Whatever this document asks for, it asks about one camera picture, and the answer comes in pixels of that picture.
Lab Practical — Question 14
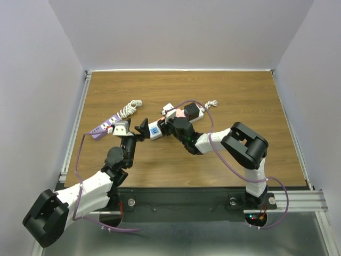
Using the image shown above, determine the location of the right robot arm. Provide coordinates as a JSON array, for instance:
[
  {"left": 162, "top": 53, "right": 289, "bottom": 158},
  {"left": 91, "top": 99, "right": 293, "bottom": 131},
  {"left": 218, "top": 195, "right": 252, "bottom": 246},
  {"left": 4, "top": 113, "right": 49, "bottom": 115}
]
[{"left": 157, "top": 117, "right": 269, "bottom": 208}]

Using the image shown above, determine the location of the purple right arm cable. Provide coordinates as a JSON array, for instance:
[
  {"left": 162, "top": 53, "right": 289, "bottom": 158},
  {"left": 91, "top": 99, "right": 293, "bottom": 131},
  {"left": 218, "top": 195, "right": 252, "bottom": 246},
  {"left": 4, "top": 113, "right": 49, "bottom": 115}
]
[{"left": 170, "top": 100, "right": 290, "bottom": 230}]

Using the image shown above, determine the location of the white multicolour power strip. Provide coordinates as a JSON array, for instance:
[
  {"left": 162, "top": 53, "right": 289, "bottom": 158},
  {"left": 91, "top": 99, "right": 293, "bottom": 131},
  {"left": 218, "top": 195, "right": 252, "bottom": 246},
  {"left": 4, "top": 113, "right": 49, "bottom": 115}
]
[{"left": 148, "top": 102, "right": 205, "bottom": 140}]

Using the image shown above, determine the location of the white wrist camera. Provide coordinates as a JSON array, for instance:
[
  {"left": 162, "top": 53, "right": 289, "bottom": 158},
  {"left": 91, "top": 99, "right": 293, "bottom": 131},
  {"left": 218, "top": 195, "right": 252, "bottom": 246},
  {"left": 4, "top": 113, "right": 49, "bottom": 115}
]
[
  {"left": 113, "top": 121, "right": 131, "bottom": 137},
  {"left": 161, "top": 103, "right": 176, "bottom": 124}
]

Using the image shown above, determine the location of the aluminium front rail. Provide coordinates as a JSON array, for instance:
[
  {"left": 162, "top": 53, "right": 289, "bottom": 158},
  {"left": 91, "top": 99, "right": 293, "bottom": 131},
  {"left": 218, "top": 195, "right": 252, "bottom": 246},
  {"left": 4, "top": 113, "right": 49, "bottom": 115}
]
[{"left": 42, "top": 189, "right": 328, "bottom": 214}]

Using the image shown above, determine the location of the purple power strip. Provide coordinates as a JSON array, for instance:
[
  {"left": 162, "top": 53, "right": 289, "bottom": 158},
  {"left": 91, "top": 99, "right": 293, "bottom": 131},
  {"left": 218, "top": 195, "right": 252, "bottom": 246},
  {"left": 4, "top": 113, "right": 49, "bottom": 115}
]
[{"left": 91, "top": 115, "right": 121, "bottom": 140}]

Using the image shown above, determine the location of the white power strip cable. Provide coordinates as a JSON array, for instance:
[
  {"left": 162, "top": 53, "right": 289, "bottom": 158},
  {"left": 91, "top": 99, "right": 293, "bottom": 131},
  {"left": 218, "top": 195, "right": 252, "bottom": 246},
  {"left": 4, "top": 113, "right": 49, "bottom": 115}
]
[{"left": 201, "top": 100, "right": 219, "bottom": 110}]

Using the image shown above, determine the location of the white coiled cable with plug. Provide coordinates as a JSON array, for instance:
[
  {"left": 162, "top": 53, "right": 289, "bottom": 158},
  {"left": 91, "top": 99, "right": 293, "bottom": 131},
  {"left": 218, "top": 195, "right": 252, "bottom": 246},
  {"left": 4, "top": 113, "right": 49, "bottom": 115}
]
[{"left": 117, "top": 99, "right": 143, "bottom": 119}]

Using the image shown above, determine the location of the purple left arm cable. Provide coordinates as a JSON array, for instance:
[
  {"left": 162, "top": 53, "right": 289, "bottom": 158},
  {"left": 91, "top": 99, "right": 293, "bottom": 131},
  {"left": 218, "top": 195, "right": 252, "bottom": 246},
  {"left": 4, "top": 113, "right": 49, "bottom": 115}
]
[{"left": 71, "top": 127, "right": 142, "bottom": 233}]

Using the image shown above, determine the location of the aluminium frame rail left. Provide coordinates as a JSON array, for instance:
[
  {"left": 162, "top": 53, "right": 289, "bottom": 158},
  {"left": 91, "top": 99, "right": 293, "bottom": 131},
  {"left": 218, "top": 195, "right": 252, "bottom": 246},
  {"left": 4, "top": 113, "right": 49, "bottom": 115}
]
[{"left": 58, "top": 70, "right": 92, "bottom": 183}]

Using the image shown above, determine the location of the pink cube socket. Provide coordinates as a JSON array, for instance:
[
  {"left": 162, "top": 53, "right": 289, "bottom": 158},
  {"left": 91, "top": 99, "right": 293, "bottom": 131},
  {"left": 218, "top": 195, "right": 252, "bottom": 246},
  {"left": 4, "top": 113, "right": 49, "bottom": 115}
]
[{"left": 175, "top": 108, "right": 186, "bottom": 118}]

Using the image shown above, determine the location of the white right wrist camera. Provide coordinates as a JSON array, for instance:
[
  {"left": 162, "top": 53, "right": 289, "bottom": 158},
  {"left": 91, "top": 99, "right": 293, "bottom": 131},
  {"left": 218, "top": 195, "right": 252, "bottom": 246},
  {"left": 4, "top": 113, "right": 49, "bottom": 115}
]
[{"left": 161, "top": 103, "right": 176, "bottom": 124}]

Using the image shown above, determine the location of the black cube socket adapter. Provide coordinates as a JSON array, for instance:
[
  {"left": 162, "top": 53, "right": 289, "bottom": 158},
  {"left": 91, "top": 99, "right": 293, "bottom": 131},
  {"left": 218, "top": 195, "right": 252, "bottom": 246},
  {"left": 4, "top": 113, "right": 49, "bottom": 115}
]
[{"left": 184, "top": 102, "right": 200, "bottom": 121}]

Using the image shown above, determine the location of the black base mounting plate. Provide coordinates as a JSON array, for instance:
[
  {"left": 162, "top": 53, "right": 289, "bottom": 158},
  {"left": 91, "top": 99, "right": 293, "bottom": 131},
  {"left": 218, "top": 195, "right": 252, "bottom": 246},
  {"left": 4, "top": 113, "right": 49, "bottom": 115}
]
[{"left": 95, "top": 187, "right": 277, "bottom": 223}]

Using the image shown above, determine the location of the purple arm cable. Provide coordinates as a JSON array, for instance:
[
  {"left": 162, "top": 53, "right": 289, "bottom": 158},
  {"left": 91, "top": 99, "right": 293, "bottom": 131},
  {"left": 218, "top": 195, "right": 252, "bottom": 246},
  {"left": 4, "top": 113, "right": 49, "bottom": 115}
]
[
  {"left": 170, "top": 100, "right": 290, "bottom": 230},
  {"left": 71, "top": 127, "right": 142, "bottom": 233}
]

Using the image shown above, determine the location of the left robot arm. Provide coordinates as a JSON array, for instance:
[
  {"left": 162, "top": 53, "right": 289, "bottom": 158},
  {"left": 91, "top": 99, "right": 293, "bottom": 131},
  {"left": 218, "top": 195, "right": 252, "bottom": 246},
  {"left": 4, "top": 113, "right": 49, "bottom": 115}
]
[{"left": 22, "top": 118, "right": 150, "bottom": 247}]

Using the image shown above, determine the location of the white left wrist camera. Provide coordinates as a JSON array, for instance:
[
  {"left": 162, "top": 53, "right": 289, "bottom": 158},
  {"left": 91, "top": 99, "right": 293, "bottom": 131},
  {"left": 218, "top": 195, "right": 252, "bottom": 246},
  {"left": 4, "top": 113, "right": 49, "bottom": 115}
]
[{"left": 113, "top": 121, "right": 131, "bottom": 137}]

